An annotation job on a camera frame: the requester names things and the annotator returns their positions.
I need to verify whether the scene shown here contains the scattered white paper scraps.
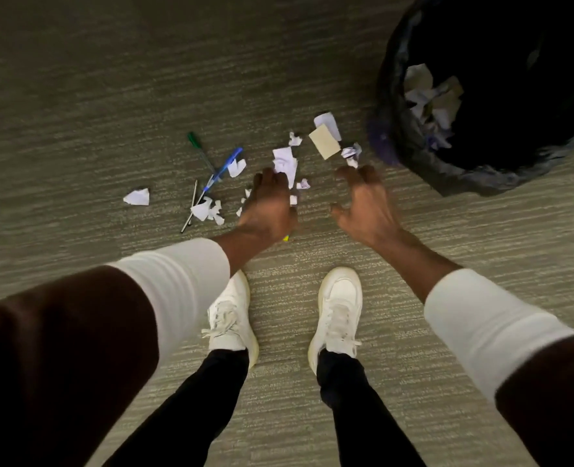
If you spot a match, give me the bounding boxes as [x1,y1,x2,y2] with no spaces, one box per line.
[123,112,363,227]

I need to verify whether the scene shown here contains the green pen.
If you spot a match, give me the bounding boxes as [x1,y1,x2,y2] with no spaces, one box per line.
[187,131,219,176]

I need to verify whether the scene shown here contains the person's right leg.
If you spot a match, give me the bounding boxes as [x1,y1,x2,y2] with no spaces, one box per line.
[316,348,427,467]

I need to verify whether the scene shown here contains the person's leg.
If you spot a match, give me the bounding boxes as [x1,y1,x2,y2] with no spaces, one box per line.
[316,348,427,467]
[102,349,250,467]

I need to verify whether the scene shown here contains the person's left white shoe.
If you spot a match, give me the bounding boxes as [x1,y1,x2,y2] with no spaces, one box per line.
[201,270,260,370]

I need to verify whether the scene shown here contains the blue pen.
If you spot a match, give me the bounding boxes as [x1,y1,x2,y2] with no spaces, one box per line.
[203,147,244,194]

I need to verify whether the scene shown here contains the person's left forearm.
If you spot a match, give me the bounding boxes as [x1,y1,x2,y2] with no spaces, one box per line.
[106,224,279,367]

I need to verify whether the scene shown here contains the person's left hand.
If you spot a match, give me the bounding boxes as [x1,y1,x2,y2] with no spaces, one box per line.
[238,167,298,243]

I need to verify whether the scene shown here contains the person's right forearm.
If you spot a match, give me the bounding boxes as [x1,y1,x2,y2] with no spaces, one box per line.
[374,228,574,405]

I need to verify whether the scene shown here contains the black trash bin with bag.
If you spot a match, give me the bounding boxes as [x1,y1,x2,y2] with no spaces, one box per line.
[367,0,574,198]

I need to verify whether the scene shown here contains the person's right white shoe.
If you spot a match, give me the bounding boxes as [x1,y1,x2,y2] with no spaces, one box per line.
[307,266,364,375]

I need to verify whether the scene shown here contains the person's left leg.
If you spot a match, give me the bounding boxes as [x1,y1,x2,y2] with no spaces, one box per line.
[102,349,250,467]

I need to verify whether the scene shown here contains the crumpled paper pile inside bin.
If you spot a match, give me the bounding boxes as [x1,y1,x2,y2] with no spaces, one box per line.
[403,63,465,150]

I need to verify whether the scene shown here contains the person's right hand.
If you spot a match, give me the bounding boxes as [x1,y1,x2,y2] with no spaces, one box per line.
[329,164,405,249]

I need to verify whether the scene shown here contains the beige square note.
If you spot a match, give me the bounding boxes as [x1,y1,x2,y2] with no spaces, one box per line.
[308,124,341,160]

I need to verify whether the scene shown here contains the person's white shoe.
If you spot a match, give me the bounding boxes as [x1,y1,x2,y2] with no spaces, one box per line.
[201,270,260,370]
[307,266,364,375]

